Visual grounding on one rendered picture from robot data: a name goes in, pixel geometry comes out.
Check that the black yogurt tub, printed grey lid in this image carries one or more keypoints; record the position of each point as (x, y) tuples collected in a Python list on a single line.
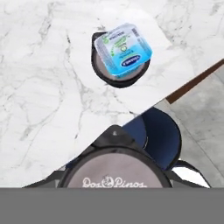
[(116, 169)]

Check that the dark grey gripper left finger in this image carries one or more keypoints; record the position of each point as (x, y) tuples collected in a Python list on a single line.
[(46, 181)]

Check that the blue stool with black frame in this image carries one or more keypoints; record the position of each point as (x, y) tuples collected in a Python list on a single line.
[(160, 137)]

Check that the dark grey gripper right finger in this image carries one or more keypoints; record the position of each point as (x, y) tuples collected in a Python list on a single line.
[(178, 180)]

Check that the small blue-white square yogurt cup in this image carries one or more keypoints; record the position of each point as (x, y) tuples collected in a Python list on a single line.
[(124, 51)]

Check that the black round yogurt tub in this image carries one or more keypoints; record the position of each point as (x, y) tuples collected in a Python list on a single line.
[(99, 68)]

